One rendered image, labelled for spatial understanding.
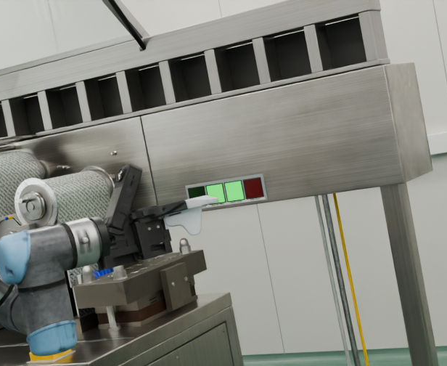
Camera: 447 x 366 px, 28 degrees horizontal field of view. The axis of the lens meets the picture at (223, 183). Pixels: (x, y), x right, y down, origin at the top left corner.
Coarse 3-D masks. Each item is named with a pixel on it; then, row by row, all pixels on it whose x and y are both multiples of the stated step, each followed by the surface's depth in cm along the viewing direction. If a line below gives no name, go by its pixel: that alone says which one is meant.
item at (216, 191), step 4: (216, 184) 252; (220, 184) 251; (208, 188) 253; (212, 188) 252; (216, 188) 252; (220, 188) 251; (208, 192) 253; (212, 192) 253; (216, 192) 252; (220, 192) 251; (212, 196) 253; (216, 196) 252; (220, 196) 252; (220, 200) 252; (224, 200) 251
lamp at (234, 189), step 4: (228, 184) 250; (232, 184) 249; (236, 184) 249; (240, 184) 248; (228, 188) 250; (232, 188) 249; (236, 188) 249; (240, 188) 248; (228, 192) 250; (232, 192) 250; (236, 192) 249; (240, 192) 248; (228, 196) 250; (232, 196) 250; (236, 196) 249; (240, 196) 248; (228, 200) 251
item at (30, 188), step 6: (30, 186) 241; (36, 186) 240; (108, 186) 261; (24, 192) 243; (42, 192) 240; (48, 198) 239; (48, 204) 239; (48, 210) 240; (24, 216) 244; (48, 216) 240; (30, 222) 243; (36, 222) 242; (42, 222) 241
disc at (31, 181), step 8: (24, 184) 243; (40, 184) 240; (48, 184) 239; (16, 192) 244; (48, 192) 239; (16, 200) 245; (56, 200) 238; (16, 208) 245; (56, 208) 239; (56, 216) 239; (48, 224) 241
